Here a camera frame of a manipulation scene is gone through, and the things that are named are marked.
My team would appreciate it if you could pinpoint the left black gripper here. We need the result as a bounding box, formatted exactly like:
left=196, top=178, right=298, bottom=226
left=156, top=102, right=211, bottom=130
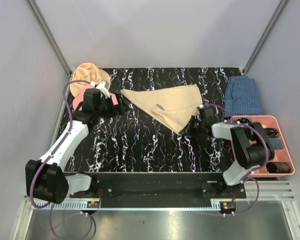
left=95, top=92, right=130, bottom=119

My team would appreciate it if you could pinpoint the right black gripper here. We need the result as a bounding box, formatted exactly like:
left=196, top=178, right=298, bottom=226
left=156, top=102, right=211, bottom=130
left=179, top=115, right=205, bottom=139

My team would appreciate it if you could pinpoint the beige cloth napkin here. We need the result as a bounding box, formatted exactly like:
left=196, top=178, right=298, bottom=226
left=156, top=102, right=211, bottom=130
left=121, top=84, right=203, bottom=134

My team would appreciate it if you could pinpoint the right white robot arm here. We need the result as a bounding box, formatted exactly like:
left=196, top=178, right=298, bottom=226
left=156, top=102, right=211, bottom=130
left=179, top=104, right=275, bottom=199

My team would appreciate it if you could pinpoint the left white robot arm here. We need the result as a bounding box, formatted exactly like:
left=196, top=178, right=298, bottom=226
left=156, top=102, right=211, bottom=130
left=25, top=88, right=129, bottom=204

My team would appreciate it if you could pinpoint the pink baseball cap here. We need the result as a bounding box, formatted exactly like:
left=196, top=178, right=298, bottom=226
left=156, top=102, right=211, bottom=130
left=72, top=86, right=119, bottom=110

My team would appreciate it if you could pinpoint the beige bucket hat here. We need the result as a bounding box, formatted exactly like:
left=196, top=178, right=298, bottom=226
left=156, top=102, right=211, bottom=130
left=69, top=62, right=111, bottom=97

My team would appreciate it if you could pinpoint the blue checkered folded cloth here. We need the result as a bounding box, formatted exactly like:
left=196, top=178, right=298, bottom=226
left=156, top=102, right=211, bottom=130
left=224, top=75, right=263, bottom=116

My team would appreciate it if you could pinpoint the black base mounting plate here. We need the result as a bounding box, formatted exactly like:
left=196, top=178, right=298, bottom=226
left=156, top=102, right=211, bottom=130
left=70, top=172, right=247, bottom=199

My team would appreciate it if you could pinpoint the teal patterned rolled sock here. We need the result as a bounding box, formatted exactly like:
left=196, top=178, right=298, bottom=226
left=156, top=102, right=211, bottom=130
left=264, top=127, right=279, bottom=138

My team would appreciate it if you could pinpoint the grey blue rolled sock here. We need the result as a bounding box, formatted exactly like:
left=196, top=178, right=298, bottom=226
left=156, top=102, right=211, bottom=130
left=269, top=138, right=284, bottom=150

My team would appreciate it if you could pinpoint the dark patterned rolled sock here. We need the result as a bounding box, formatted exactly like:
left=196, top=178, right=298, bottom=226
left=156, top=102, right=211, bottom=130
left=266, top=162, right=292, bottom=174

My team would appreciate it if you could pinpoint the pink divided organizer tray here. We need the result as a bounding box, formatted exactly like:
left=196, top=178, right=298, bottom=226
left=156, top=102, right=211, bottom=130
left=229, top=114, right=296, bottom=178

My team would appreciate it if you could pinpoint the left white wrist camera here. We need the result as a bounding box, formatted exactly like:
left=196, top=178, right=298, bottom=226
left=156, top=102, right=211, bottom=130
left=90, top=81, right=111, bottom=99

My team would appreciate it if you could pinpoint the slotted aluminium rail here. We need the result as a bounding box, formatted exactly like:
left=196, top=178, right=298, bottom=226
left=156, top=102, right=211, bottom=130
left=34, top=180, right=294, bottom=211

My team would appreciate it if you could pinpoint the aluminium frame post left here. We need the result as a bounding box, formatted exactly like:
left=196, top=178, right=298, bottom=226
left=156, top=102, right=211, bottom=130
left=25, top=0, right=72, bottom=77

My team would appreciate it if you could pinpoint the aluminium frame post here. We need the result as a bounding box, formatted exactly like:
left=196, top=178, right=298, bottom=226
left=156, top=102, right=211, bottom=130
left=242, top=0, right=290, bottom=75
left=25, top=0, right=72, bottom=77

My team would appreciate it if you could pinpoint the aluminium frame post right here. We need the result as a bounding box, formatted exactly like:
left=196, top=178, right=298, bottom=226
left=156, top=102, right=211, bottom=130
left=242, top=0, right=290, bottom=75

